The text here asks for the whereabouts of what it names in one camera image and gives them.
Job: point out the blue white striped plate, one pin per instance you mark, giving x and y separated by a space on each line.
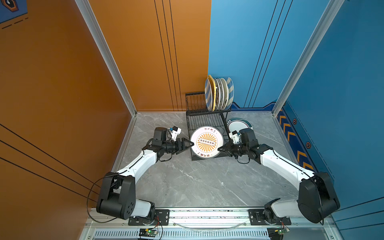
230 85

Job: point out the yellow woven bamboo tray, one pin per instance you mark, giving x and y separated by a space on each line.
213 90

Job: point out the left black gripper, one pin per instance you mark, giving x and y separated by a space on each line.
183 146

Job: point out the right green circuit board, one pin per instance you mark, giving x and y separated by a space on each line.
282 231

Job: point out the white plate green red rim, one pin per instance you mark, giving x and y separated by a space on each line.
237 124

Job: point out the left green circuit board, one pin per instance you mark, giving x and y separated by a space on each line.
148 234

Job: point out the green circuit board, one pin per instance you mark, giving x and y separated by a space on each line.
148 234
282 231

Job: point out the black wire dish rack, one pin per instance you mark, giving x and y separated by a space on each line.
198 115

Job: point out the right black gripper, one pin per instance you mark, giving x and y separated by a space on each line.
228 147

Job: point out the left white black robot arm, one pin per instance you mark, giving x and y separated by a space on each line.
117 197

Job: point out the white plate orange sunburst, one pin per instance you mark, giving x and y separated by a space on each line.
207 141

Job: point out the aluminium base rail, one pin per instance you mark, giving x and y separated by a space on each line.
204 223

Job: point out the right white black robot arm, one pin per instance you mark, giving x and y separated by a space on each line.
317 197

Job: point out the cream plate floral drawing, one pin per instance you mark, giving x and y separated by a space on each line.
226 93

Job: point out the white plate red characters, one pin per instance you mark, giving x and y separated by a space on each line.
218 95

